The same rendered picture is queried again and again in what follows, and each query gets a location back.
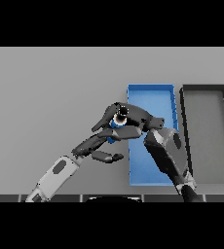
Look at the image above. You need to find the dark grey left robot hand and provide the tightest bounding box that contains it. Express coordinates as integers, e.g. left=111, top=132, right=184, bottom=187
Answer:
left=71, top=130, right=125, bottom=164

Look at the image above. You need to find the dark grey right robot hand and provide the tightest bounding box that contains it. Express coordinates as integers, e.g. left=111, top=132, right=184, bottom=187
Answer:
left=91, top=101, right=166, bottom=141

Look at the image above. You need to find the blue pipe with pale ring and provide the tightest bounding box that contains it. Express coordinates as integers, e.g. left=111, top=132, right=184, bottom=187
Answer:
left=108, top=106, right=131, bottom=144

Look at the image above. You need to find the blue rectangular bin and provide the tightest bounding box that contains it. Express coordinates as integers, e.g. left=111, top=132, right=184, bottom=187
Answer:
left=127, top=84, right=180, bottom=187

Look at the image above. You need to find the dark grey rectangular bin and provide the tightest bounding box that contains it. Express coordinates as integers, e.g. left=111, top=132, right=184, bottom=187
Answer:
left=178, top=84, right=224, bottom=186

